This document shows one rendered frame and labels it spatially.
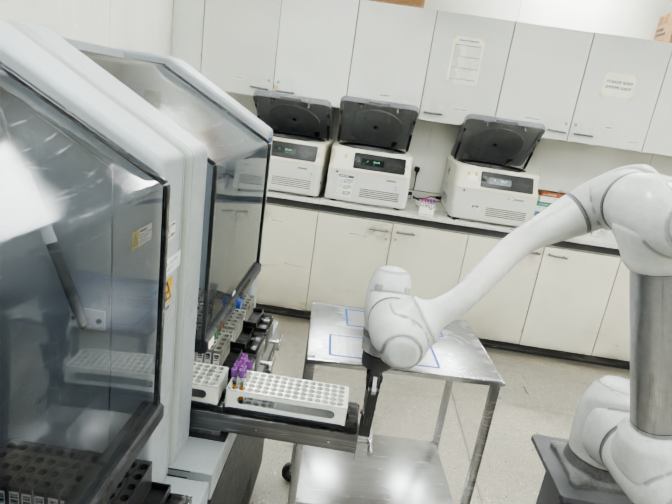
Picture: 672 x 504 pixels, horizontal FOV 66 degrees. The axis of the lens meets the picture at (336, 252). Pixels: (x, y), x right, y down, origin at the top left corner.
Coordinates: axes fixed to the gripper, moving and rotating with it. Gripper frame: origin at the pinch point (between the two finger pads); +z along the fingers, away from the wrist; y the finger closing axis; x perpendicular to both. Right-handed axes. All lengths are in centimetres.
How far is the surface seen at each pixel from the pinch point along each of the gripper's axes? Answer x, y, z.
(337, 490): -2, -35, 52
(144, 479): -41, 38, -7
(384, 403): 21, -139, 80
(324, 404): -10.9, 4.9, -6.5
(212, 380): -39.3, 1.3, -5.8
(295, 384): -19.0, -2.2, -6.2
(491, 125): 70, -250, -73
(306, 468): -14, -43, 52
